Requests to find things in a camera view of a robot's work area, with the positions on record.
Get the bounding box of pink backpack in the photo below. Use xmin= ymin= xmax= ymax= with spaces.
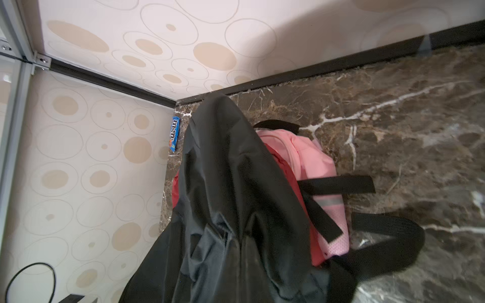
xmin=257 ymin=130 xmax=349 ymax=266

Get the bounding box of horizontal aluminium rail back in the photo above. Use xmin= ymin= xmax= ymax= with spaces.
xmin=0 ymin=0 xmax=52 ymax=73

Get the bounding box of black backpack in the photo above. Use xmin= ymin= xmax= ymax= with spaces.
xmin=119 ymin=94 xmax=425 ymax=302

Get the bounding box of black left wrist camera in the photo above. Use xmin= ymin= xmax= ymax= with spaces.
xmin=59 ymin=294 xmax=98 ymax=303

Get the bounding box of blue candy packet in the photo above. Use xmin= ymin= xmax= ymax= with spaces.
xmin=169 ymin=116 xmax=181 ymax=152

